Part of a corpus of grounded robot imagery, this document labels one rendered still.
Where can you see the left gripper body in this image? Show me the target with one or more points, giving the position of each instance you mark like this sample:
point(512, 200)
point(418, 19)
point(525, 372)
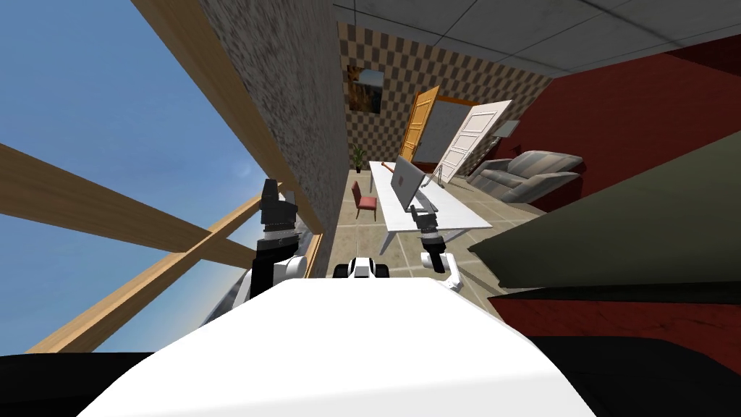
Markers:
point(279, 211)

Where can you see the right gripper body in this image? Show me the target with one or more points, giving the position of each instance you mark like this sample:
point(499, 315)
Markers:
point(426, 222)

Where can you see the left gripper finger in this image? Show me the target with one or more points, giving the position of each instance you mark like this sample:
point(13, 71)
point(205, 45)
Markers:
point(289, 197)
point(271, 189)

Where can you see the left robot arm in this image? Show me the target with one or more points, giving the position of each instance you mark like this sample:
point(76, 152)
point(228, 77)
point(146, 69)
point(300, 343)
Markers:
point(272, 260)

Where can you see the white table with monitor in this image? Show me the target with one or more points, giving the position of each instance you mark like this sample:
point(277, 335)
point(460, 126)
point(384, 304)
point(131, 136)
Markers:
point(446, 209)

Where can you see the red chair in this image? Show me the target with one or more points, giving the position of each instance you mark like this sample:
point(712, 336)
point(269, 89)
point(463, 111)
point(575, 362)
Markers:
point(366, 202)

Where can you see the potted green plant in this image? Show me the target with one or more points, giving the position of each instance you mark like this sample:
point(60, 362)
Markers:
point(359, 155)

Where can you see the white panel door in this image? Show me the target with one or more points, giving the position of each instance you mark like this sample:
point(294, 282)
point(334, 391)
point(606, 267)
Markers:
point(470, 138)

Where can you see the orange wooden door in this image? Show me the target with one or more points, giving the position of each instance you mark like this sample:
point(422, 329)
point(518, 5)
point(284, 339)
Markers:
point(418, 123)

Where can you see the grey sofa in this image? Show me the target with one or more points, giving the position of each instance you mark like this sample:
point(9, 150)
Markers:
point(524, 174)

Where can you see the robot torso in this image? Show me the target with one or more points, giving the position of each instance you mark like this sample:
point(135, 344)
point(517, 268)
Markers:
point(347, 353)

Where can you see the dark olive flat panel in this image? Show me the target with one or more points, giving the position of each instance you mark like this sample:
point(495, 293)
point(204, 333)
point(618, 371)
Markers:
point(631, 226)

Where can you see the framed wall picture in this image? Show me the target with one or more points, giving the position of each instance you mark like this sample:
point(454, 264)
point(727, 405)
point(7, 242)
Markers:
point(365, 91)

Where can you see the wooden frame window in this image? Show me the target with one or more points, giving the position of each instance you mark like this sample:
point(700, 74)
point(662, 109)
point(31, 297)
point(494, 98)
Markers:
point(87, 204)

